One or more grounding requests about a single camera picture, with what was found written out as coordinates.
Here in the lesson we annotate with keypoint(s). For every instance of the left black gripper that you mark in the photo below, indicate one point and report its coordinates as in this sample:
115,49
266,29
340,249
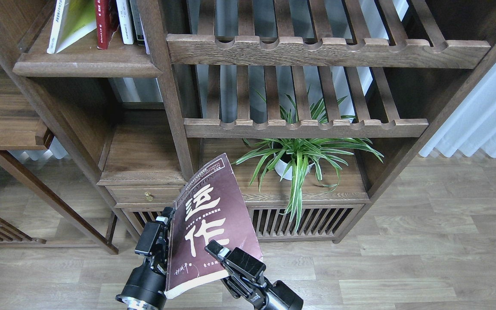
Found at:
145,287

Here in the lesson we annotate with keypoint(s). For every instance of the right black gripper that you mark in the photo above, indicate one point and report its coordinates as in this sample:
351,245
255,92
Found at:
245,268

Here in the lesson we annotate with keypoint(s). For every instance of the dark red book white characters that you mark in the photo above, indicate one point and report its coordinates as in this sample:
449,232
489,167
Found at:
210,207

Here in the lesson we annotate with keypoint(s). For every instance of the red cover book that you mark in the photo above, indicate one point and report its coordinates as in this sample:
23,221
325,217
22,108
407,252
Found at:
107,21

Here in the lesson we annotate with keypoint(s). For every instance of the yellow green cover book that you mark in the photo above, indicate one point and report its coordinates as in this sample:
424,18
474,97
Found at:
73,19

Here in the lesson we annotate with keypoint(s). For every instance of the brass drawer knob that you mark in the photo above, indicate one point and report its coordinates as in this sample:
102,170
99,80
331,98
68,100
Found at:
148,196

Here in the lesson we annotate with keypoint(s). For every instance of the white plant pot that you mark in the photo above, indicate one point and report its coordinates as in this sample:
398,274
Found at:
285,171

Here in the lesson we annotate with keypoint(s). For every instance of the green spider plant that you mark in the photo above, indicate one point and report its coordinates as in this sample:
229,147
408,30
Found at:
320,149

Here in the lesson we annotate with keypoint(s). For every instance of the dark wooden bookshelf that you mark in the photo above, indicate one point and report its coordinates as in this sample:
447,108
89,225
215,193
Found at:
223,71

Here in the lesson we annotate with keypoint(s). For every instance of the wooden side furniture left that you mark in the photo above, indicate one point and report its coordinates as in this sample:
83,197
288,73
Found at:
21,129

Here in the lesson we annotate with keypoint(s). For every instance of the white upright book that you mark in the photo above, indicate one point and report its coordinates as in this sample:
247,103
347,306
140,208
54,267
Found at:
126,21

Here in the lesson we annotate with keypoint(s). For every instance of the dark upright book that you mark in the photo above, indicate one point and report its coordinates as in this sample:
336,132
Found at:
137,22

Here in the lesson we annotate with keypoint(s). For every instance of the white curtain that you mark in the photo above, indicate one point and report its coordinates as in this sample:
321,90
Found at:
471,127

